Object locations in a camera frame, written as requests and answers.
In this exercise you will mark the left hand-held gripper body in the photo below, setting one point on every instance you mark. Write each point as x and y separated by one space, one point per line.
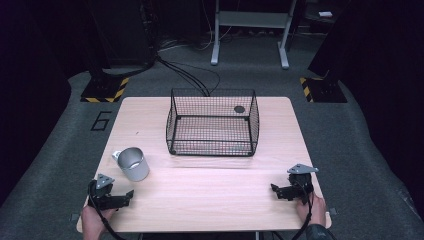
100 193

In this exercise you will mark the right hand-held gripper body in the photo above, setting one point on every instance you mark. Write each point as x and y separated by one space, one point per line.
301 185

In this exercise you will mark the silver metal cup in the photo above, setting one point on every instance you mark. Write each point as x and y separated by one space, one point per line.
133 164

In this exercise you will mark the black round table grommet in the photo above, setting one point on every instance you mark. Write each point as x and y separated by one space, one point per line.
239 109

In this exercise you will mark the white metal desk frame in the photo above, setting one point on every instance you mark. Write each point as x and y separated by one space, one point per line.
250 23

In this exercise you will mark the striped-edge black stand base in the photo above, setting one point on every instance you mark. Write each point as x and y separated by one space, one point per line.
323 90
105 90

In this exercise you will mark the black cabinet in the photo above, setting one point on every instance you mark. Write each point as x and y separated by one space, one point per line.
125 31

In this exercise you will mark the person's right hand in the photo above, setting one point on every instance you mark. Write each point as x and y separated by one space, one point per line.
315 211

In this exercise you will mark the person's left hand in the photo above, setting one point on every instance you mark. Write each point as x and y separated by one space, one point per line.
93 220

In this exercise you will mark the small white box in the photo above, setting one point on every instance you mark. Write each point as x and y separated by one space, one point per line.
325 14

